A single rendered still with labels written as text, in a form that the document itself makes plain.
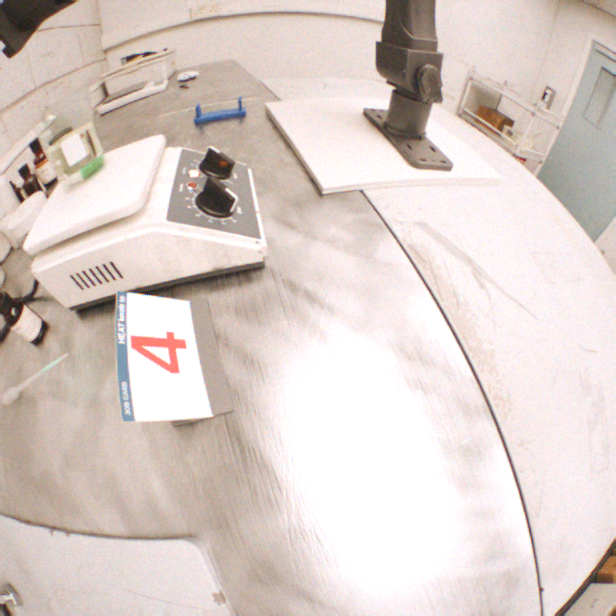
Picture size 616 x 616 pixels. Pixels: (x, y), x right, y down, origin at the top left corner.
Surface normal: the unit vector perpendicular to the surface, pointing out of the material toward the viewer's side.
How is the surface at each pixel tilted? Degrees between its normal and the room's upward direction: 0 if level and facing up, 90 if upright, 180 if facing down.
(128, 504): 0
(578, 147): 90
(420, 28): 81
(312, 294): 0
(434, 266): 0
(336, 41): 90
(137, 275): 90
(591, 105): 90
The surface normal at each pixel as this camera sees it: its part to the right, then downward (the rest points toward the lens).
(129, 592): 0.04, -0.51
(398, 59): -0.91, 0.40
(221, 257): 0.25, 0.84
